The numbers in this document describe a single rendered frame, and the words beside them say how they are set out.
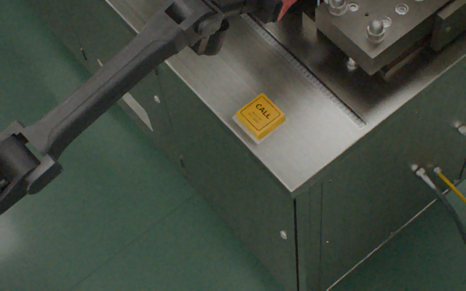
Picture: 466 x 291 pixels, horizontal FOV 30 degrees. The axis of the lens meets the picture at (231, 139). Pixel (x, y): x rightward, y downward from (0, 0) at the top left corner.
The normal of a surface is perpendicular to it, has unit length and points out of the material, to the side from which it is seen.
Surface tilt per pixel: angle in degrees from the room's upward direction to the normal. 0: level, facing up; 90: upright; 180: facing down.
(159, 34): 8
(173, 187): 0
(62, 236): 0
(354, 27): 0
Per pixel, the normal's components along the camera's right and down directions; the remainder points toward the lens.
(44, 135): -0.16, -0.37
